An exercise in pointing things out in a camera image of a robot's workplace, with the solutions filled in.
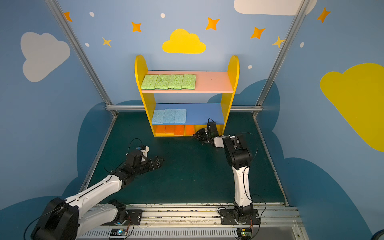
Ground orange sponge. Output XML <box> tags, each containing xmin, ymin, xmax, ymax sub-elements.
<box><xmin>185</xmin><ymin>125</ymin><xmax>196</xmax><ymax>136</ymax></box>
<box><xmin>174</xmin><ymin>125</ymin><xmax>185</xmax><ymax>136</ymax></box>
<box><xmin>165</xmin><ymin>125</ymin><xmax>175</xmax><ymax>136</ymax></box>
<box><xmin>155</xmin><ymin>125</ymin><xmax>166</xmax><ymax>136</ymax></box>

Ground blue sponge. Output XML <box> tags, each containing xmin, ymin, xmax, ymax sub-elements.
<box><xmin>163</xmin><ymin>109</ymin><xmax>176</xmax><ymax>124</ymax></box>
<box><xmin>152</xmin><ymin>110</ymin><xmax>165</xmax><ymax>125</ymax></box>
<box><xmin>174</xmin><ymin>109</ymin><xmax>187</xmax><ymax>124</ymax></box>

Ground green sponge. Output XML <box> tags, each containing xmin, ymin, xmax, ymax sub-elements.
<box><xmin>141</xmin><ymin>75</ymin><xmax>158</xmax><ymax>90</ymax></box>
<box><xmin>182</xmin><ymin>74</ymin><xmax>197</xmax><ymax>90</ymax></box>
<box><xmin>168</xmin><ymin>75</ymin><xmax>184</xmax><ymax>90</ymax></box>
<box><xmin>155</xmin><ymin>75</ymin><xmax>171</xmax><ymax>90</ymax></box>

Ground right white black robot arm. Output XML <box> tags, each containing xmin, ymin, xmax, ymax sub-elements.
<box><xmin>193</xmin><ymin>122</ymin><xmax>261</xmax><ymax>225</ymax></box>

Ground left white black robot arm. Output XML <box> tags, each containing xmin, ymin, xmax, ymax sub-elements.
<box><xmin>31</xmin><ymin>147</ymin><xmax>164</xmax><ymax>240</ymax></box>

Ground yellow shelf pink blue boards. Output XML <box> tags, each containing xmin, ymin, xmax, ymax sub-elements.
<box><xmin>135</xmin><ymin>55</ymin><xmax>240</xmax><ymax>137</ymax></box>

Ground left controller board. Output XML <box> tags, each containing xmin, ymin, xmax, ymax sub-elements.
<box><xmin>109</xmin><ymin>229</ymin><xmax>129</xmax><ymax>239</ymax></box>

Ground controller board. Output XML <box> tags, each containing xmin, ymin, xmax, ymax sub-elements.
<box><xmin>236</xmin><ymin>228</ymin><xmax>253</xmax><ymax>240</ymax></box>
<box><xmin>109</xmin><ymin>229</ymin><xmax>129</xmax><ymax>239</ymax></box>

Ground right controller board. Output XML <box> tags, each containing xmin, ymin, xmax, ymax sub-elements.
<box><xmin>236</xmin><ymin>228</ymin><xmax>253</xmax><ymax>240</ymax></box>

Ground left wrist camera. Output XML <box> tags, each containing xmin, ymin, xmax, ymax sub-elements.
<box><xmin>137</xmin><ymin>145</ymin><xmax>149</xmax><ymax>158</ymax></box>

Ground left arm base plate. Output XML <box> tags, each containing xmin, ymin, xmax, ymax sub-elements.
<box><xmin>111</xmin><ymin>210</ymin><xmax>143</xmax><ymax>226</ymax></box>

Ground aluminium rail base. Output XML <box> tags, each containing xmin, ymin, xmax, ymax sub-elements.
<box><xmin>75</xmin><ymin>203</ymin><xmax>309</xmax><ymax>240</ymax></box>

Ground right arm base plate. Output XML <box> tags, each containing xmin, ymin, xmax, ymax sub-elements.
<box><xmin>217</xmin><ymin>208</ymin><xmax>261</xmax><ymax>225</ymax></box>

